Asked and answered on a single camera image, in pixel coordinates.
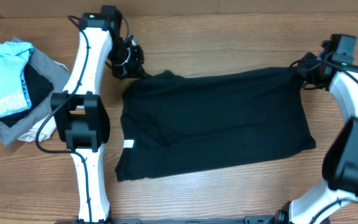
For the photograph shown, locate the black t-shirt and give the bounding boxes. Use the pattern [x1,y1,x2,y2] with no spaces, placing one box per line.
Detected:
[115,67,316,181]

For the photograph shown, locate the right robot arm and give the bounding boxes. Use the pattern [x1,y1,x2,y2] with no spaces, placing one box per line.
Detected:
[257,34,358,224]

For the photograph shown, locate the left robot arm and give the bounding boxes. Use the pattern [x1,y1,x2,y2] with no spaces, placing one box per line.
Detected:
[51,5,147,223]

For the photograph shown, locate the grey folded shirt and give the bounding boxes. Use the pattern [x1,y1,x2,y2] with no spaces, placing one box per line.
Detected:
[0,48,70,146]

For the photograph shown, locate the folded black shirt in pile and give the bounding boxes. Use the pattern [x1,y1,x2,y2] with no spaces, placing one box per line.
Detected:
[0,65,53,127]

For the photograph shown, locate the white folded shirt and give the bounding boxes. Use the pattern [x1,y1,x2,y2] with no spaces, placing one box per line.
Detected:
[0,49,70,143]

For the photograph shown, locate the light blue printed shirt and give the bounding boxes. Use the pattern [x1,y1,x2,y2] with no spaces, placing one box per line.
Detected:
[0,42,34,118]

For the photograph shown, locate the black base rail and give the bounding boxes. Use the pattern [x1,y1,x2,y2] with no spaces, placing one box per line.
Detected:
[54,215,279,224]

